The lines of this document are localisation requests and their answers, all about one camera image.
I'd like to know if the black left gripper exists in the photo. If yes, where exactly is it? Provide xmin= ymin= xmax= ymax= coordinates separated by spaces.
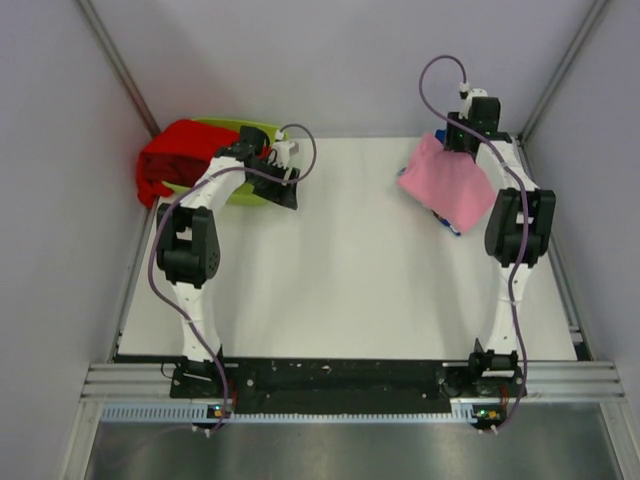
xmin=247 ymin=157 xmax=299 ymax=210

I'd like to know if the pink t-shirt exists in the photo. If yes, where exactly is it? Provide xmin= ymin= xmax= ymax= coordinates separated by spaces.
xmin=397 ymin=133 xmax=496 ymax=234

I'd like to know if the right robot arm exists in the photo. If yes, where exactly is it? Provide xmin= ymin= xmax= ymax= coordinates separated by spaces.
xmin=445 ymin=89 xmax=556 ymax=396

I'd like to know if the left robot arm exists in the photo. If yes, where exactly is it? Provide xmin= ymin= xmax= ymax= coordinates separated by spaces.
xmin=148 ymin=126 xmax=301 ymax=397

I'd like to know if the green plastic basin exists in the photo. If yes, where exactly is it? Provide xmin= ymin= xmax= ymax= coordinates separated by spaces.
xmin=164 ymin=116 xmax=279 ymax=208

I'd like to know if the blue printed folded t-shirt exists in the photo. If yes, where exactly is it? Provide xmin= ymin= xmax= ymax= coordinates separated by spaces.
xmin=429 ymin=129 xmax=466 ymax=239

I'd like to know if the red t-shirt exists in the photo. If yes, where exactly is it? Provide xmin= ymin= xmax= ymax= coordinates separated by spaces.
xmin=135 ymin=118 xmax=241 ymax=209

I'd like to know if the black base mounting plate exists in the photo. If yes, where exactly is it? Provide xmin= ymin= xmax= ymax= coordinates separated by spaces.
xmin=170 ymin=351 xmax=524 ymax=415

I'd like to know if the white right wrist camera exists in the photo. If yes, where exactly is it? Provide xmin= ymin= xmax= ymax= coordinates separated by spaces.
xmin=458 ymin=82 xmax=488 ymax=120

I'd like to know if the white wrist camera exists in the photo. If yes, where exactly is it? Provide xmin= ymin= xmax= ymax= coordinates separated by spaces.
xmin=272 ymin=130 xmax=299 ymax=166
xmin=458 ymin=82 xmax=488 ymax=120

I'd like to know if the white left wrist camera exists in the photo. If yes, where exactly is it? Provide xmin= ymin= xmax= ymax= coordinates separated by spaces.
xmin=272 ymin=130 xmax=299 ymax=166

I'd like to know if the aluminium right corner post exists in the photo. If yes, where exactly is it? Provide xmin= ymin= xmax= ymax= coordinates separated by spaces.
xmin=517 ymin=0 xmax=611 ymax=145

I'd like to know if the aluminium corner post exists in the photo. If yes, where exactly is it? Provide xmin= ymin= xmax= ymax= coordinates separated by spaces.
xmin=517 ymin=0 xmax=611 ymax=145
xmin=74 ymin=0 xmax=161 ymax=137

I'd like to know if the aluminium left corner post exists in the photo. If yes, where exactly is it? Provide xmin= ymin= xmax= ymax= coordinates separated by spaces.
xmin=74 ymin=0 xmax=161 ymax=137

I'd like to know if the grey slotted cable duct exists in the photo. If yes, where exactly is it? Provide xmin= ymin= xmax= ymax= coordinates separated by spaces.
xmin=100 ymin=402 xmax=501 ymax=426

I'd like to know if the aluminium right side rail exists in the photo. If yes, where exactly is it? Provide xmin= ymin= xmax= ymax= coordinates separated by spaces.
xmin=514 ymin=137 xmax=594 ymax=361

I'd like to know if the aluminium front frame rail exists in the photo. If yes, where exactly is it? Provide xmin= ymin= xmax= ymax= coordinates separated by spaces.
xmin=80 ymin=361 xmax=626 ymax=403

